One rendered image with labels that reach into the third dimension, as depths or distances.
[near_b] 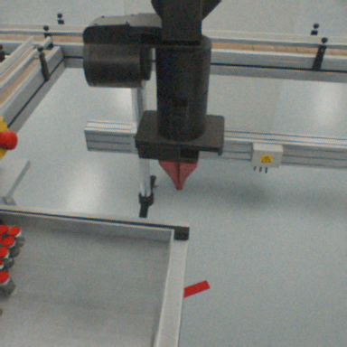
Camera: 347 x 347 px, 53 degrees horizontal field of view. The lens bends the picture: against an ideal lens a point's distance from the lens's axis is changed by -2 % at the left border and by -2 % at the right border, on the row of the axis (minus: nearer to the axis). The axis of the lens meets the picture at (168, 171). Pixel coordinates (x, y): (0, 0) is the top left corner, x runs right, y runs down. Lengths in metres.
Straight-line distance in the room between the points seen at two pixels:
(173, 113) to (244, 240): 1.47
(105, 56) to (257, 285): 1.44
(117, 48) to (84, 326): 0.42
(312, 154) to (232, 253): 0.60
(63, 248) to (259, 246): 1.27
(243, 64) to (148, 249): 0.82
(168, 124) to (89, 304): 0.34
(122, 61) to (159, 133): 0.10
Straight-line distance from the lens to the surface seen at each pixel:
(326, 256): 1.88
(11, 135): 0.76
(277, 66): 1.30
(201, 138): 0.40
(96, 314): 0.60
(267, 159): 1.48
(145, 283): 0.62
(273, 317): 1.62
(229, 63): 1.28
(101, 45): 0.37
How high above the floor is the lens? 1.41
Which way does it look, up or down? 42 degrees down
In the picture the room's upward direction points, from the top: straight up
